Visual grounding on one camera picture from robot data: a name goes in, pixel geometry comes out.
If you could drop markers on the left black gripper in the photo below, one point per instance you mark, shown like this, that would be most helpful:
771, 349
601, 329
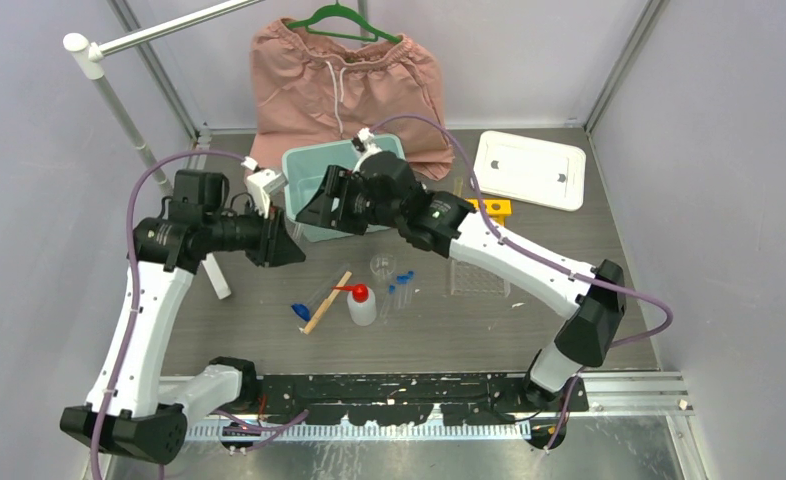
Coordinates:
275, 246

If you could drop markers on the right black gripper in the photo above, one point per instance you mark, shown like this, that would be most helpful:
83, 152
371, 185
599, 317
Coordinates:
319, 210

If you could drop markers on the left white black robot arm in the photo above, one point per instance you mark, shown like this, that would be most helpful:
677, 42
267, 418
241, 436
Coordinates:
125, 414

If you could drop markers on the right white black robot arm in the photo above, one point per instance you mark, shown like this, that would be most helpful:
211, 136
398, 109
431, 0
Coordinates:
588, 297

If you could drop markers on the teal plastic bin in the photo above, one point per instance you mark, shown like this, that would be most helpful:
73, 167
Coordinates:
305, 168

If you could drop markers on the blue cap test tube lying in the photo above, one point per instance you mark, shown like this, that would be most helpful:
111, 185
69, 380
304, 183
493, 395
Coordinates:
304, 310

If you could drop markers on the wooden test tube clamp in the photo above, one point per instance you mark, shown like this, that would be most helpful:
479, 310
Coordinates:
326, 303

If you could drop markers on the small clear glass beaker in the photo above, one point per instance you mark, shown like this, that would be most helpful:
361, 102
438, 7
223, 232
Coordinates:
383, 267

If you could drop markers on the white red wash bottle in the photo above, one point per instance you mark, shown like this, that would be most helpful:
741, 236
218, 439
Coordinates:
361, 303

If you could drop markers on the pink shorts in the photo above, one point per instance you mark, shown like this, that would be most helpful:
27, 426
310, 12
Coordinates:
310, 89

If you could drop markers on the clear well plate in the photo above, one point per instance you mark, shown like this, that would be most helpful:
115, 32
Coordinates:
469, 280

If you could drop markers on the yellow test tube rack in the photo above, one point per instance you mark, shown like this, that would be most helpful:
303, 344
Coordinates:
498, 210

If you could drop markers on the green clothes hanger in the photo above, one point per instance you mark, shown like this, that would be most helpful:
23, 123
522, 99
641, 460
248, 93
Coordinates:
336, 20

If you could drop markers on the white plastic tray lid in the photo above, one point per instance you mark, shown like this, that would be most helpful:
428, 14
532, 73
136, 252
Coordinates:
534, 171

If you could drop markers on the white metal clothes rack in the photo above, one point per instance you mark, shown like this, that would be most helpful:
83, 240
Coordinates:
89, 54

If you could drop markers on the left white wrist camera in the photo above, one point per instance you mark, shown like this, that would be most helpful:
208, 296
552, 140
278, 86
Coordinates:
261, 184

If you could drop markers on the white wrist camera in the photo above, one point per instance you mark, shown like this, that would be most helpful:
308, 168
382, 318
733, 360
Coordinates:
365, 146
261, 184

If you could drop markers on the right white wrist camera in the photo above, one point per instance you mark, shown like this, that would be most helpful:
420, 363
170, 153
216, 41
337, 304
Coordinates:
365, 146

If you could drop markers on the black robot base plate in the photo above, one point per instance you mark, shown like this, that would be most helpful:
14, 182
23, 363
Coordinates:
463, 399

